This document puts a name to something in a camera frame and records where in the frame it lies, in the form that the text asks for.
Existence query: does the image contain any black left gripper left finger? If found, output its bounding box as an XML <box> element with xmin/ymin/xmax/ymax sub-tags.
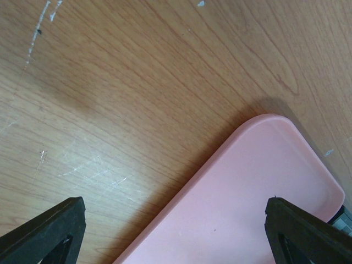
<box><xmin>1</xmin><ymin>197</ymin><xmax>86</xmax><ymax>263</ymax></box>

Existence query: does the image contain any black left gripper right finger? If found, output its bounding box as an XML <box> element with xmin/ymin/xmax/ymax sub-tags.
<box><xmin>265</xmin><ymin>197</ymin><xmax>351</xmax><ymax>263</ymax></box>

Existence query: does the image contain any black white chessboard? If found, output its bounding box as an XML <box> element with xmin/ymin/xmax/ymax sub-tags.
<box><xmin>328</xmin><ymin>206</ymin><xmax>352</xmax><ymax>237</ymax></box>

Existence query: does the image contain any pink plastic tray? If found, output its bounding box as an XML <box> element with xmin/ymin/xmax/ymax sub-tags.
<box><xmin>116</xmin><ymin>114</ymin><xmax>345</xmax><ymax>263</ymax></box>

